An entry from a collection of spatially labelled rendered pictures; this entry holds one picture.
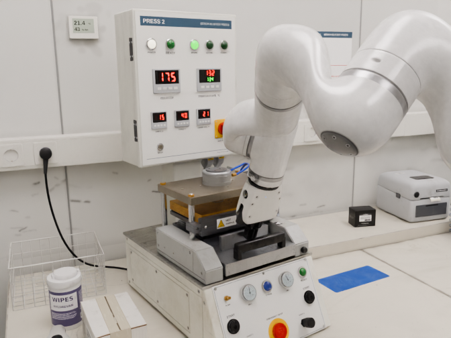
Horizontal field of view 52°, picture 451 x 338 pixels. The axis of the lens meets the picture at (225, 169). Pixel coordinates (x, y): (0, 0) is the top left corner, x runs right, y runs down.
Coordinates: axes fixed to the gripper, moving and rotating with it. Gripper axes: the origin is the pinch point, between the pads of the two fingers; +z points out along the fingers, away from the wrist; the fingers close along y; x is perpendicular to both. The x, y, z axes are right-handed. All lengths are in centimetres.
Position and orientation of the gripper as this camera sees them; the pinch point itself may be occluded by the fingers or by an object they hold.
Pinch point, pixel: (250, 232)
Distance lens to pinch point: 118.9
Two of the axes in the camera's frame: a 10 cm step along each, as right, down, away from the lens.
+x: -5.4, -4.9, 6.9
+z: -1.8, 8.6, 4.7
